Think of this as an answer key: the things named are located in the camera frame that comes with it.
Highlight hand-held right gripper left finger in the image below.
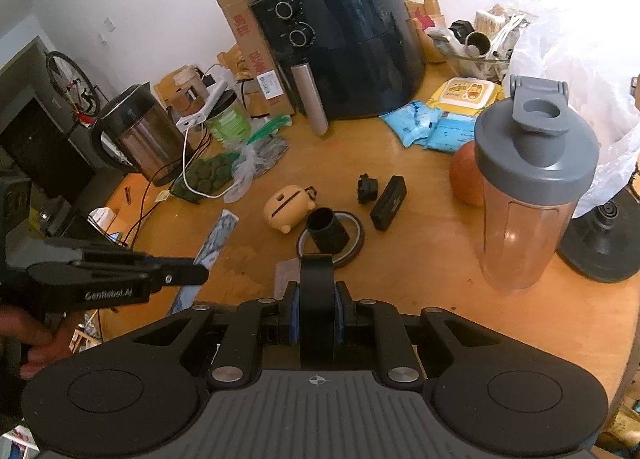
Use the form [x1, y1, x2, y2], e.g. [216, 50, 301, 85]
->
[131, 281, 301, 387]

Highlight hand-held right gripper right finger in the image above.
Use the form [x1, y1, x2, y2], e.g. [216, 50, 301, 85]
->
[334, 281, 506, 387]

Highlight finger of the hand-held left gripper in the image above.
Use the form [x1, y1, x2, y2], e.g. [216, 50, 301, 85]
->
[27, 239, 210, 288]

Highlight black round puck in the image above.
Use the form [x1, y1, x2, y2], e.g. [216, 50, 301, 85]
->
[299, 254, 337, 372]

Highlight person's left hand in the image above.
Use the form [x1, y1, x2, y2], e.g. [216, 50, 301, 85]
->
[0, 305, 76, 381]

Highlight silver marbled packet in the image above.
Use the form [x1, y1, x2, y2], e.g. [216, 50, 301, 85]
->
[170, 209, 238, 315]

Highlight dark tape roll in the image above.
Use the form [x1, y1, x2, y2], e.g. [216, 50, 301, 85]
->
[296, 212, 365, 270]

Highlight black open cylinder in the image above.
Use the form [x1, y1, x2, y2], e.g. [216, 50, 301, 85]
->
[306, 208, 351, 255]

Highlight yellow earbuds case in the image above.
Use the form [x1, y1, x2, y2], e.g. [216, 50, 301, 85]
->
[263, 186, 319, 235]

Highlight bag of green discs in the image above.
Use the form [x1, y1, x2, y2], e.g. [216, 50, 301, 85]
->
[169, 152, 241, 202]

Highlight black rectangular box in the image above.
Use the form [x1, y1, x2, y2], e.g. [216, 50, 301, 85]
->
[370, 175, 407, 231]

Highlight clear crumpled plastic bag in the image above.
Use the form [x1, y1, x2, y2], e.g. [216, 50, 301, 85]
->
[222, 136, 291, 205]

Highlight stainless steel electric kettle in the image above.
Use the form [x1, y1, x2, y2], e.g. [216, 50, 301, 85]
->
[90, 82, 188, 188]

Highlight dark cabinet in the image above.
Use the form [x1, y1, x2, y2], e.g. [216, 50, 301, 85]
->
[0, 36, 98, 200]

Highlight green jar black lid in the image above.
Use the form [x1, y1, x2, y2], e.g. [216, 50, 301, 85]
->
[205, 92, 253, 147]

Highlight green plastic wrapper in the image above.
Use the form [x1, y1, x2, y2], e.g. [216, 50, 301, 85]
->
[245, 115, 293, 145]

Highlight white power bank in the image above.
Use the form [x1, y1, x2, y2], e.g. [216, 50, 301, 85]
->
[175, 79, 231, 131]

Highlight small taped cardboard box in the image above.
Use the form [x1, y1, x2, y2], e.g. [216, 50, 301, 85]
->
[155, 64, 211, 115]

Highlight reddish brown round fruit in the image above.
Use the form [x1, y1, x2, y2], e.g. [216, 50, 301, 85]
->
[449, 142, 488, 208]

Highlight bicycle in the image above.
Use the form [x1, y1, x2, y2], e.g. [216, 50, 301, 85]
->
[44, 50, 103, 127]

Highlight blue plastic packet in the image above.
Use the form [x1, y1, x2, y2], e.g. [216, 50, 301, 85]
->
[425, 112, 481, 155]
[378, 100, 443, 149]

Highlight silver metal cylinder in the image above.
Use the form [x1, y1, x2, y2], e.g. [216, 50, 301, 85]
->
[291, 64, 330, 135]

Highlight tall brown cardboard box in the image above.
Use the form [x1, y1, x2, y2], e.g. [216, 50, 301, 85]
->
[215, 0, 297, 117]

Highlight clear shaker bottle grey lid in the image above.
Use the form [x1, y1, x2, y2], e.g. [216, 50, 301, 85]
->
[473, 75, 600, 292]

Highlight yellow wet wipes pack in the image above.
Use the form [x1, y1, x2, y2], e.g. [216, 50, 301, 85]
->
[426, 78, 505, 115]

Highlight black round kettle base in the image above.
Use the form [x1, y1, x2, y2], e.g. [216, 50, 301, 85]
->
[556, 189, 640, 283]

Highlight black air fryer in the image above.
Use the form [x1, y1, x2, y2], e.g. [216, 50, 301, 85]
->
[248, 0, 428, 121]

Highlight short metal tube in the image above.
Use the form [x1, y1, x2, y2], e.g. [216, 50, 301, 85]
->
[465, 32, 493, 57]

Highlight tan wooden object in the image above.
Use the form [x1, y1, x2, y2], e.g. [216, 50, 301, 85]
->
[404, 0, 447, 63]

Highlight clear tub of clutter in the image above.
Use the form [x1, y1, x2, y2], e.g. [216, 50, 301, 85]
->
[450, 4, 528, 77]

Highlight white plastic bag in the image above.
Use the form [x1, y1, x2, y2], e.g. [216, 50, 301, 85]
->
[502, 0, 640, 217]

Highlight thin black cable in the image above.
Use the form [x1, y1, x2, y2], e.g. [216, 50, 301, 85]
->
[120, 159, 211, 245]

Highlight white charging cable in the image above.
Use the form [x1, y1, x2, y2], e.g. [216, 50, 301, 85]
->
[181, 124, 251, 200]

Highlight small black camera mount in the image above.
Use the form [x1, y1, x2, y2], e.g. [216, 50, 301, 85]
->
[356, 174, 382, 205]

